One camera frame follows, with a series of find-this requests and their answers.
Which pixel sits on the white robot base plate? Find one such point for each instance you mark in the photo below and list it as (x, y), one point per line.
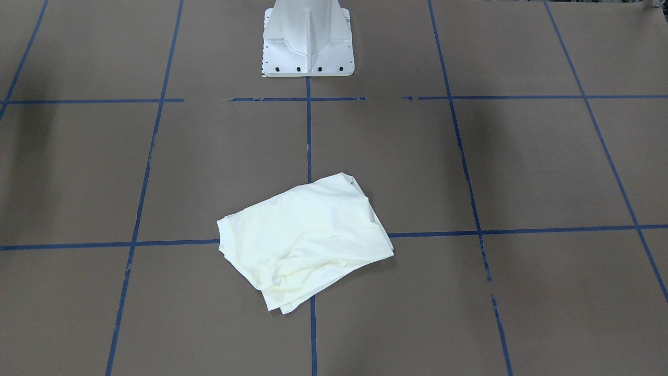
(307, 39)

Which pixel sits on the cream long-sleeve cat shirt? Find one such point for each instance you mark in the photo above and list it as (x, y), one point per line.
(298, 243)

